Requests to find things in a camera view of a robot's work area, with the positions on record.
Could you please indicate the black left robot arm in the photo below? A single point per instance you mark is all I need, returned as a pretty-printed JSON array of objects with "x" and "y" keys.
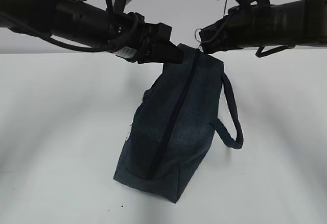
[{"x": 78, "y": 26}]

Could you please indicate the dark blue insulated lunch bag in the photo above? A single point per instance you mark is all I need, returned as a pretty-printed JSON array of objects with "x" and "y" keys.
[{"x": 173, "y": 128}]

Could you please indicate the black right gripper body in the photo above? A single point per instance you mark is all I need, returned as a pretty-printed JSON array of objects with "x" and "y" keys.
[{"x": 239, "y": 29}]

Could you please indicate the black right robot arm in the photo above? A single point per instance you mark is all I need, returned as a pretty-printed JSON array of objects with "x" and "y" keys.
[{"x": 299, "y": 23}]

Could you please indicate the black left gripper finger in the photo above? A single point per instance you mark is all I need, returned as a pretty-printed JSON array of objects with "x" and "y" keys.
[{"x": 162, "y": 53}]

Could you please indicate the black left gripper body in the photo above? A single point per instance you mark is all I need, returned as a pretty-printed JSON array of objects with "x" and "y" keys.
[{"x": 137, "y": 38}]

